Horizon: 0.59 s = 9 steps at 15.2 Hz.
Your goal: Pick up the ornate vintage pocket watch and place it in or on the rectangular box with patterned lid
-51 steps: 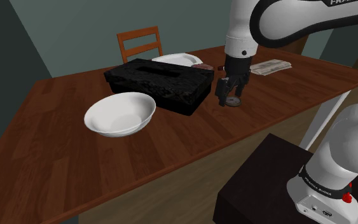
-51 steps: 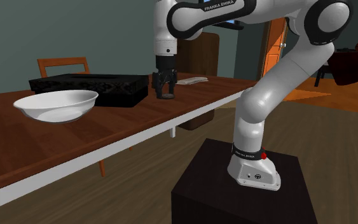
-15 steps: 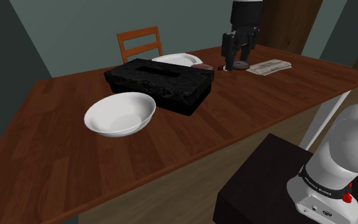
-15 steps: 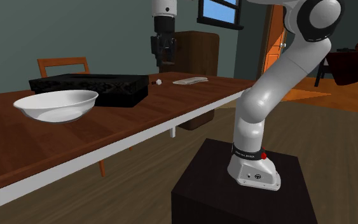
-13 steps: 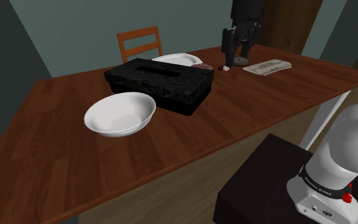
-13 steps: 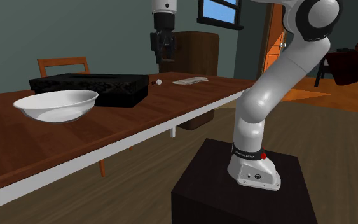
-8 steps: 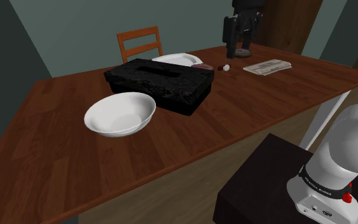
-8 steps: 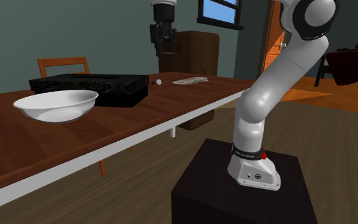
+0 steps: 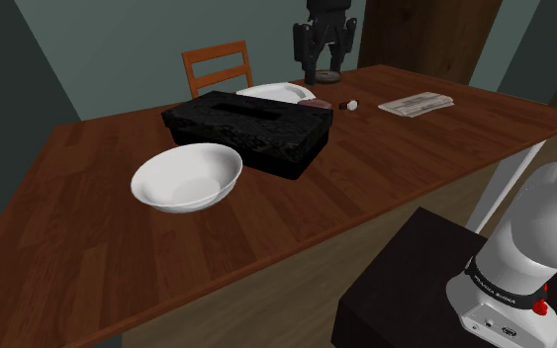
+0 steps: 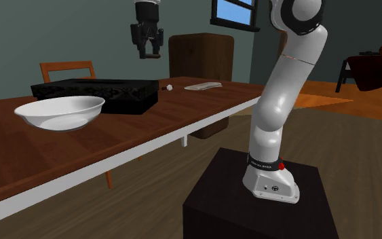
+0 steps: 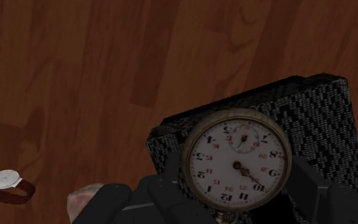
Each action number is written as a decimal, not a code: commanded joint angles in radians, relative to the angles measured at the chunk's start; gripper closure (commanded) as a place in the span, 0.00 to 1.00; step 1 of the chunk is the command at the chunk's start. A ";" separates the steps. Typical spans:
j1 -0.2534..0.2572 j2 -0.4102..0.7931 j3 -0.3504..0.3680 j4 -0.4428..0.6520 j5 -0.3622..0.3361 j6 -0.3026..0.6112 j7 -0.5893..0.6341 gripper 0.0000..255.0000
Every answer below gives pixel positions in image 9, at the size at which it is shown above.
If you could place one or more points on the small red white bottle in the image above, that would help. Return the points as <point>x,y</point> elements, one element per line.
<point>349,105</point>

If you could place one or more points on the folded newspaper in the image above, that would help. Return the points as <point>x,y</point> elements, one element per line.
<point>415,103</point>

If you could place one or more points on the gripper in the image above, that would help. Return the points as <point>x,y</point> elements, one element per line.
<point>328,12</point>

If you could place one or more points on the black tissue box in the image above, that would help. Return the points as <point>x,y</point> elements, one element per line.
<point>258,132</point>

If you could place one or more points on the orange wooden chair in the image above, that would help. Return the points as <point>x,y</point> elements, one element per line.
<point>215,53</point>

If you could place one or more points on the white plate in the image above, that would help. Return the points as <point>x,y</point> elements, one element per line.
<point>273,91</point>

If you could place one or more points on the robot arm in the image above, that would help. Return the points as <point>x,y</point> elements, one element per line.
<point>524,241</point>

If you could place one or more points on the dark brown wooden door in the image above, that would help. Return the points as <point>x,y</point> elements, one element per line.
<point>427,34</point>

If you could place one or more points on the brown wooden table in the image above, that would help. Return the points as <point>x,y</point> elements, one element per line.
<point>379,159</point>

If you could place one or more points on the dull red flat disc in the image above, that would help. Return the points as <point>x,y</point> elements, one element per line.
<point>317,103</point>

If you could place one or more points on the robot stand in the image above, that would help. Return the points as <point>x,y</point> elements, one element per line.
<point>403,289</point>

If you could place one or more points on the white bowl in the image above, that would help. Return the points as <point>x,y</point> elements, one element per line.
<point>186,181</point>

